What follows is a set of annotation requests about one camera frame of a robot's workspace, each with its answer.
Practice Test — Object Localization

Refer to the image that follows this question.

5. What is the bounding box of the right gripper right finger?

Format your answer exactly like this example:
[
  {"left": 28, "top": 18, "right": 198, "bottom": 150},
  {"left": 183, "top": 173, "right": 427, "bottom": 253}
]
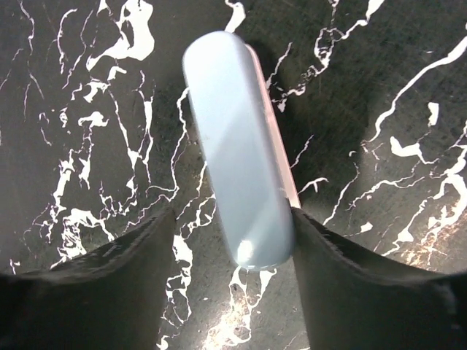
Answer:
[{"left": 293, "top": 209, "right": 466, "bottom": 349}]

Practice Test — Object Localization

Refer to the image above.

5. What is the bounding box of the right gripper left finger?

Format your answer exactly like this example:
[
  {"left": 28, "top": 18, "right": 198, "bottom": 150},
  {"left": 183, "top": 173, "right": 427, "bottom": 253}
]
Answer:
[{"left": 1, "top": 208, "right": 176, "bottom": 349}]

